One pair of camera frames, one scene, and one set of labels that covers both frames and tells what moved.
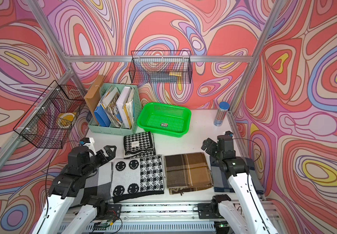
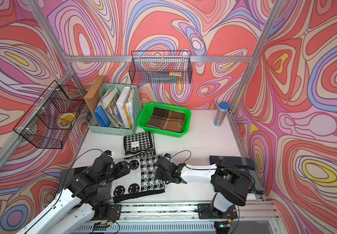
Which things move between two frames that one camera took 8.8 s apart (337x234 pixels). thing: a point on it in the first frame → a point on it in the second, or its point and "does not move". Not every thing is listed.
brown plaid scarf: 186,172 → 167,119
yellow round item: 65,119 does not move
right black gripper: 206,143 → 158,175
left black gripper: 101,154 → 120,173
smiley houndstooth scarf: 134,177 does not move
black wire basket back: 163,67 does not move
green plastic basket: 164,119 does not move
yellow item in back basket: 175,73 does not move
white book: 125,105 does not move
